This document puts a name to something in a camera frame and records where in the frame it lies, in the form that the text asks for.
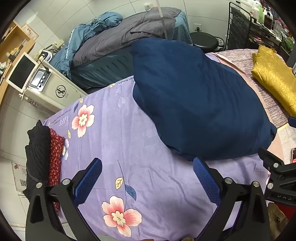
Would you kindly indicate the dark teal bed cover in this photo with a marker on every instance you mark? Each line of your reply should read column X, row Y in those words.
column 101, row 69

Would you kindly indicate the white framed tablet screen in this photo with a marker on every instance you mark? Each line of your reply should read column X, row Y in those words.
column 20, row 71

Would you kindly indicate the purple floral bedsheet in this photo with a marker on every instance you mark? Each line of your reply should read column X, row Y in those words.
column 120, row 143

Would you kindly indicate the light teal sheet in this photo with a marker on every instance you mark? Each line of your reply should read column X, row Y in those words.
column 182, row 27

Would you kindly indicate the paper notice sheet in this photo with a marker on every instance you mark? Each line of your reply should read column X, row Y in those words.
column 19, row 176

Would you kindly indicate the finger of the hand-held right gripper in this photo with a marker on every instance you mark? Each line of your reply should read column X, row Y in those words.
column 275, row 169
column 282, row 190

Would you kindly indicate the navy blue jacket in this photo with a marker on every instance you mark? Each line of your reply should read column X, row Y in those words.
column 196, row 97

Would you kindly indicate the pink knit blanket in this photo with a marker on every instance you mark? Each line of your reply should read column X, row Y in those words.
column 238, row 60

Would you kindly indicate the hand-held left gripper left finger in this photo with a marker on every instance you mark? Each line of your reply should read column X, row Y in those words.
column 89, row 178

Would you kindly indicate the black metal rack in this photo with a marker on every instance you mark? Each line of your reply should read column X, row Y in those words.
column 240, row 27

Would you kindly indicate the white device cabinet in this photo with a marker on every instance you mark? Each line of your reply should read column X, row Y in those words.
column 55, row 92

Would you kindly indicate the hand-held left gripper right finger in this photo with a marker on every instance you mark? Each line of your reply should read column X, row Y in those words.
column 205, row 178

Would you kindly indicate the wooden shelf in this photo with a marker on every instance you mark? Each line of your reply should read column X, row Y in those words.
column 13, row 37

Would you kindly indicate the red floral folded cloth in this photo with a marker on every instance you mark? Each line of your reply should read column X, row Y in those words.
column 55, row 157

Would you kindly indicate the teal blue jacket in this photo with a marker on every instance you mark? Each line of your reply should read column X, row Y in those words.
column 69, row 48

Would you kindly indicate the gold crinkled cloth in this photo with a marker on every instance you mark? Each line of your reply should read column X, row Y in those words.
column 272, row 74

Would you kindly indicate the grey quilt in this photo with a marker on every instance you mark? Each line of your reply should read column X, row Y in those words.
column 111, row 39

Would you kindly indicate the black folded cloth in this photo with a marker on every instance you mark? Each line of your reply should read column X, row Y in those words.
column 38, row 150

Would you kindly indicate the white pole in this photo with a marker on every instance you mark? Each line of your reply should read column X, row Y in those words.
column 162, row 18

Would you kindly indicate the black round stool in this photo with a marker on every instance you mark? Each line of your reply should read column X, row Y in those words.
column 203, row 39

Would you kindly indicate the row of bottles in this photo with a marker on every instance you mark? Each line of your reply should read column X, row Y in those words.
column 259, row 11

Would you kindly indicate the framed wall notice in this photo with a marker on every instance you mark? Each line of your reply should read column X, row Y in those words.
column 31, row 31

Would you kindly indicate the white device handpiece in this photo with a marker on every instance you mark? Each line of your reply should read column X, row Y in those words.
column 45, row 55

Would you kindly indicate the white wall socket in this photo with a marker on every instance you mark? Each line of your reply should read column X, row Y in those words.
column 148, row 6
column 197, row 27

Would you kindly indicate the khaki cloth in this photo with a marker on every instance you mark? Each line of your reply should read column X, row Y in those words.
column 276, row 215

